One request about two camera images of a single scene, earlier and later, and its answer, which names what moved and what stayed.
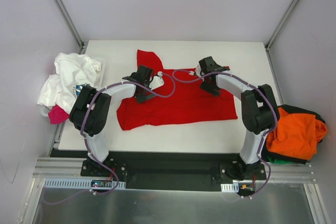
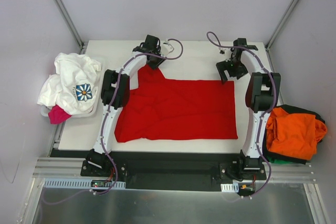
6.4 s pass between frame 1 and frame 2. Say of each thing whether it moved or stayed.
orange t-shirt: stayed
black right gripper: moved
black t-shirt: stayed
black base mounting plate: stayed
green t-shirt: stayed
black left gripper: moved
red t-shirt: moved
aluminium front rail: stayed
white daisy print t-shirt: stayed
